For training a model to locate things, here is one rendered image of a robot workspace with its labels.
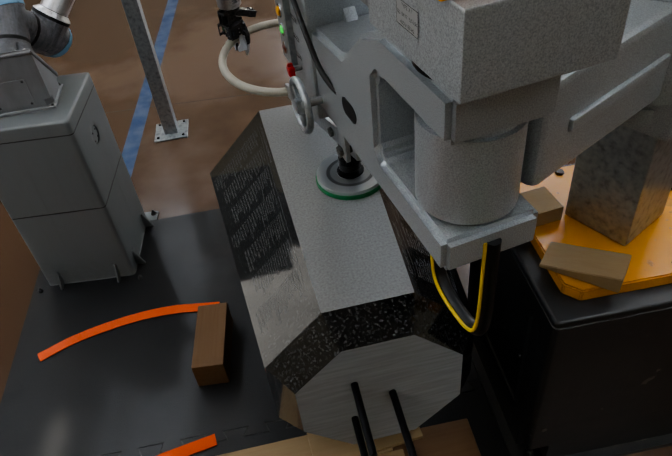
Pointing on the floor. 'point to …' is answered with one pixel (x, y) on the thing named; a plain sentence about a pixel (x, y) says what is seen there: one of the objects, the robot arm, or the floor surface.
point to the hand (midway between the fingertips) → (242, 49)
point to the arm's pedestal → (72, 188)
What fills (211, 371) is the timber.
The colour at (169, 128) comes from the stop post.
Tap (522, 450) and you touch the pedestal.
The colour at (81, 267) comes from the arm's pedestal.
